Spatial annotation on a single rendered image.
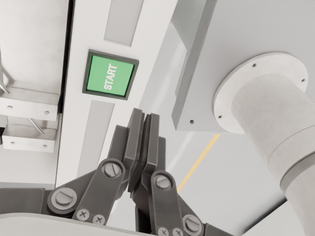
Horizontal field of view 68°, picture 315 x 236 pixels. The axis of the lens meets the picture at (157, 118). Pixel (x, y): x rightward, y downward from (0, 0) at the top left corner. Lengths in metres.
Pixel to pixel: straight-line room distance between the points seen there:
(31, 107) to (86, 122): 0.10
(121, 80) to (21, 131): 0.23
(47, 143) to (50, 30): 0.19
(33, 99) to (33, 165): 0.29
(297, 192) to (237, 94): 0.20
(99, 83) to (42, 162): 0.39
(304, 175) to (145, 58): 0.24
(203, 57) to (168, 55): 0.99
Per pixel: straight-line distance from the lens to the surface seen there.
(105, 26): 0.26
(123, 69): 0.27
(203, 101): 0.46
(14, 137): 0.45
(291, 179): 0.36
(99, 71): 0.28
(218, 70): 0.43
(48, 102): 0.39
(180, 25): 0.76
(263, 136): 0.40
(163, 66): 1.42
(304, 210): 0.36
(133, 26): 0.26
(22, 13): 0.35
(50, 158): 0.63
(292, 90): 0.44
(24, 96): 0.40
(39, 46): 0.37
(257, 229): 3.86
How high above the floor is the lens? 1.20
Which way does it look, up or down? 46 degrees down
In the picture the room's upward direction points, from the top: 167 degrees clockwise
